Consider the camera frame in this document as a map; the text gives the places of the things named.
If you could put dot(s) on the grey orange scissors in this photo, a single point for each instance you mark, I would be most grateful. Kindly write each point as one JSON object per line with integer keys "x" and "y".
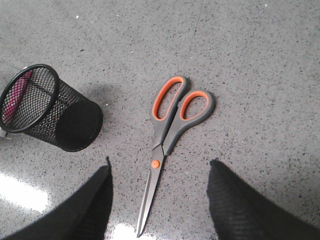
{"x": 167, "y": 131}

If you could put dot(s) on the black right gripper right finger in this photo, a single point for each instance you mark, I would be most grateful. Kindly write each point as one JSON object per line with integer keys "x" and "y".
{"x": 239, "y": 212}

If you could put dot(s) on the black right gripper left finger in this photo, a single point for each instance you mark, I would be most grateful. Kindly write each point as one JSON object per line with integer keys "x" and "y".
{"x": 83, "y": 216}

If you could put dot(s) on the pink highlighter pen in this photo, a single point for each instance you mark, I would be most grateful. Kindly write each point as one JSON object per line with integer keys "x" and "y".
{"x": 15, "y": 97}

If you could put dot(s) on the black mesh pen bin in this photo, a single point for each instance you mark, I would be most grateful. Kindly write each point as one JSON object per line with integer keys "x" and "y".
{"x": 52, "y": 111}

